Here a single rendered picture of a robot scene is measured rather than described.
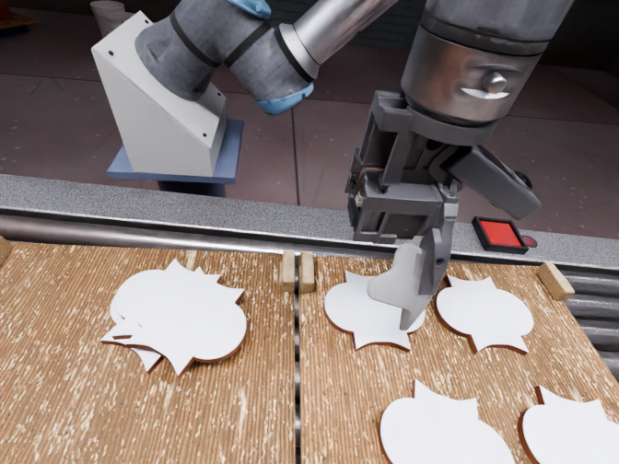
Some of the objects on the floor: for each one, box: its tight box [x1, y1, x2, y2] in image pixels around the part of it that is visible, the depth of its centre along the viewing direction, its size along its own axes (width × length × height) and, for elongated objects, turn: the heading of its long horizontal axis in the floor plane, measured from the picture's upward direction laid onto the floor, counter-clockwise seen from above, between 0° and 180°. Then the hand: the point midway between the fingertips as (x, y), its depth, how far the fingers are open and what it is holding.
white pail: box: [104, 12, 135, 32], centre depth 310 cm, size 30×30×37 cm
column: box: [107, 119, 244, 198], centre depth 110 cm, size 38×38×87 cm
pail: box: [90, 1, 125, 39], centre depth 331 cm, size 30×30×37 cm
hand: (392, 271), depth 37 cm, fingers open, 14 cm apart
